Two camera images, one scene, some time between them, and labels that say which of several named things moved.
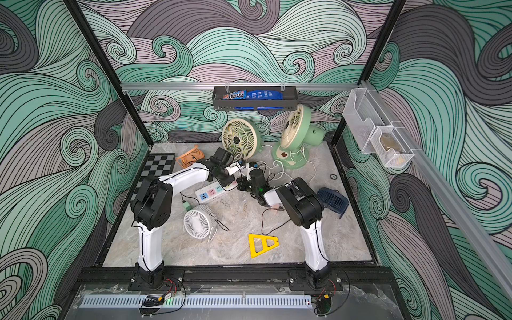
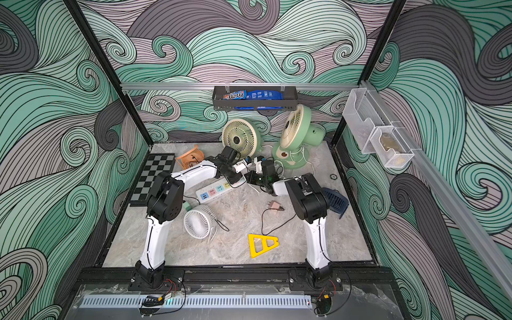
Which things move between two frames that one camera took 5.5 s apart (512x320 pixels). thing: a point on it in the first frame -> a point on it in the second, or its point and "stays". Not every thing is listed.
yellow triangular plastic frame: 265,247 stays
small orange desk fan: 191,157 stays
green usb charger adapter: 187,207 stays
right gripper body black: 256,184 -> 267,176
